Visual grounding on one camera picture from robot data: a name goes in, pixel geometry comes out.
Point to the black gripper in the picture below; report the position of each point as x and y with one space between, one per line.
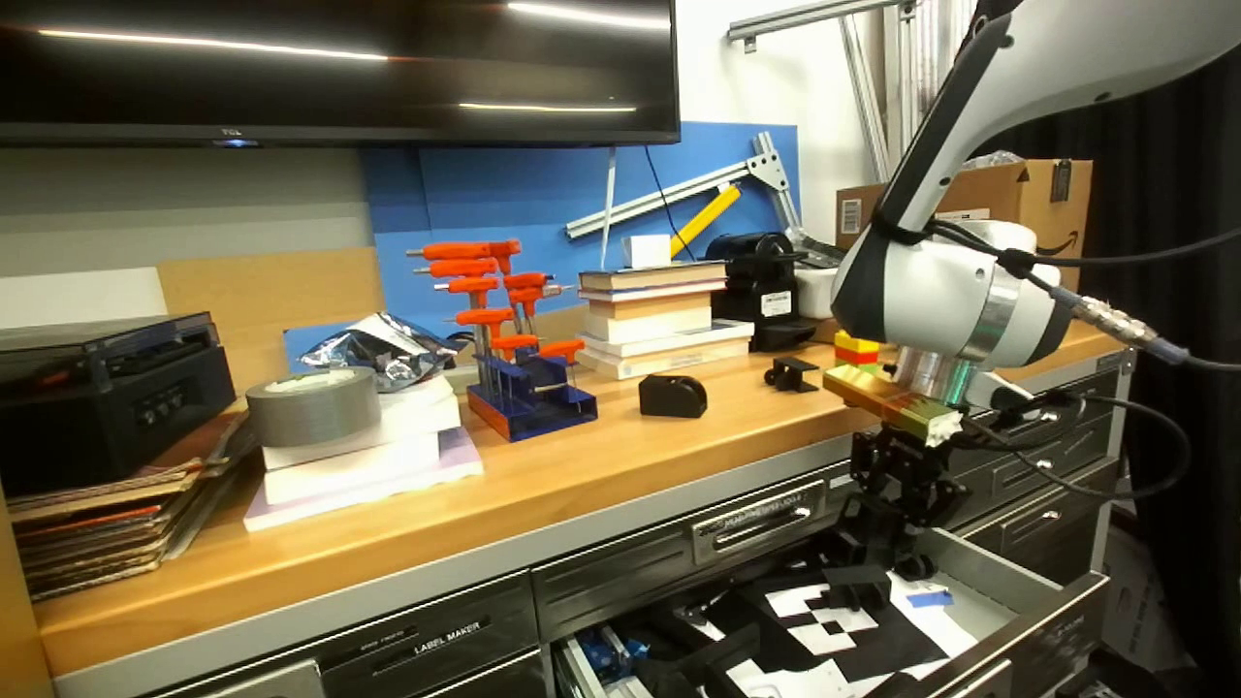
904 475

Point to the grey tool drawer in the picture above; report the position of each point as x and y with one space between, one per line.
1010 567

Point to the black plastic block piece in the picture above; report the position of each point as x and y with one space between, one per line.
674 397

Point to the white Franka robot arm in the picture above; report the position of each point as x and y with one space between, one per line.
956 297

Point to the black drawer cabinet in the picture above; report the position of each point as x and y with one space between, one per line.
606 584

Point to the white blue box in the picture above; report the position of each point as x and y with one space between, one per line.
938 621

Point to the black white checker sheet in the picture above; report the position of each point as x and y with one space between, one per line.
829 634

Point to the yellow green red brick stack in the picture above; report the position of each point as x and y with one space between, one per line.
856 347

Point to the black device with white label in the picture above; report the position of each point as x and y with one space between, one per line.
761 276

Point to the stack of books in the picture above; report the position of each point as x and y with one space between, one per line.
661 325

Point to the brown cardboard box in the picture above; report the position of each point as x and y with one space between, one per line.
1033 194

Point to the yellow tool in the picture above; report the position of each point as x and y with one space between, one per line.
706 220

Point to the small white box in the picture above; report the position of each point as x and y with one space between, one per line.
650 251

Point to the orange hex keys blue stand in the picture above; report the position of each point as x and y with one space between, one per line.
528 401

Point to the aluminium bar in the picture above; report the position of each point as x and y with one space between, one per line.
674 192

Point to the black curtain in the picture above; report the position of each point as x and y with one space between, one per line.
1183 167

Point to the blue board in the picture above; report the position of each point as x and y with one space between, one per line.
544 194

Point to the silver foil bag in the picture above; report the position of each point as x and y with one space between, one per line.
391 347

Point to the brown cardboard sheet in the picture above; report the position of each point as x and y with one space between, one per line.
275 304

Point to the black printer box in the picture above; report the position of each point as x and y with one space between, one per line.
117 401

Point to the stack of dark plates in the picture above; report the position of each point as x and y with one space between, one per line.
104 531

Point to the white board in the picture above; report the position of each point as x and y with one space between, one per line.
78 297

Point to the gold green wrist camera box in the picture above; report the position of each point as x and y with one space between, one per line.
895 404

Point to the grey metal frame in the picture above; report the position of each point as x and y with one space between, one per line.
801 16

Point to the grey duct tape roll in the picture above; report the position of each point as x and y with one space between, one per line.
317 409

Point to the black wall monitor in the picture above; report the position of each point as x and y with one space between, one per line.
325 81

